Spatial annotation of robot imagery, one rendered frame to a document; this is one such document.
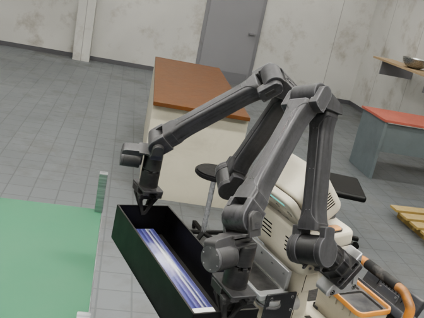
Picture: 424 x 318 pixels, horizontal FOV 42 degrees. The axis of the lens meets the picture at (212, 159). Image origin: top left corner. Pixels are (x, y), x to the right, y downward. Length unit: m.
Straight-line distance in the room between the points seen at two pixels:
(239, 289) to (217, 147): 3.44
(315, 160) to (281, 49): 9.85
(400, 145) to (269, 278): 5.34
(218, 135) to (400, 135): 2.86
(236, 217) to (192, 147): 3.44
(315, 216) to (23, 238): 0.93
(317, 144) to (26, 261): 0.90
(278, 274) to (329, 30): 10.01
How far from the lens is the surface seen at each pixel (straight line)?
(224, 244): 1.16
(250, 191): 1.21
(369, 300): 2.01
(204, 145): 4.61
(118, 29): 10.83
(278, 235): 1.65
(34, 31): 10.99
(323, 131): 1.42
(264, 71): 1.55
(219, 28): 10.88
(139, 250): 1.54
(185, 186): 4.72
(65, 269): 1.70
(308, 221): 1.40
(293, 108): 1.35
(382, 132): 6.69
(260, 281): 1.63
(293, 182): 1.54
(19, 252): 1.77
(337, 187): 4.35
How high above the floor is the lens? 1.81
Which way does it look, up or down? 17 degrees down
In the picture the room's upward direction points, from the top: 12 degrees clockwise
